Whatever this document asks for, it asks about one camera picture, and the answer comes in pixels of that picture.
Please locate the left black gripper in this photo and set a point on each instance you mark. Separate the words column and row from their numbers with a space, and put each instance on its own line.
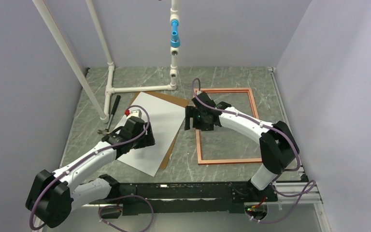
column 148, row 139

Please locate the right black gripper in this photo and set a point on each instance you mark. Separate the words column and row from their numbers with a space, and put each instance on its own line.
column 190, row 112

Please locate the orange wooden picture frame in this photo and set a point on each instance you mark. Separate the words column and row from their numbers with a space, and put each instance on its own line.
column 253, row 107

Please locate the brown backing board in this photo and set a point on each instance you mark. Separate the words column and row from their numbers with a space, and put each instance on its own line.
column 172, row 97

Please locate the white photo sheet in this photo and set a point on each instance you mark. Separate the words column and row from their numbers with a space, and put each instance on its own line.
column 156, row 128

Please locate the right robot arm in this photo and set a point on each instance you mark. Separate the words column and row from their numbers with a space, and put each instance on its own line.
column 278, row 147

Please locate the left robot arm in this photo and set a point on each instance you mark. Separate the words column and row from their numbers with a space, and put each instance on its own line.
column 76, row 179

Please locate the white PVC pipe stand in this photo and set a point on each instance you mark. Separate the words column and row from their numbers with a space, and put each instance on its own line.
column 104, row 112

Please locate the blue pipe fitting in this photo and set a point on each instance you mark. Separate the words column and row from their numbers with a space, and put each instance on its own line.
column 175, row 40

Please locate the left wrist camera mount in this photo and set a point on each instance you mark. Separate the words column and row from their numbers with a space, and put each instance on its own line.
column 133, row 113

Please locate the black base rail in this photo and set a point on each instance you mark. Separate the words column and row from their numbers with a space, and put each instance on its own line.
column 187, row 197

